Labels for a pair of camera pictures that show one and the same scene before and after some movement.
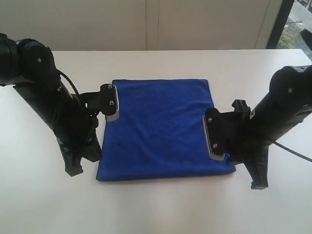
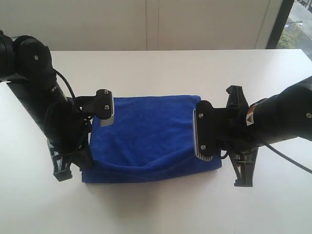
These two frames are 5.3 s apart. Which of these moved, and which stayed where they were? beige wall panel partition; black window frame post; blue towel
Moved: blue towel
Stayed: beige wall panel partition; black window frame post
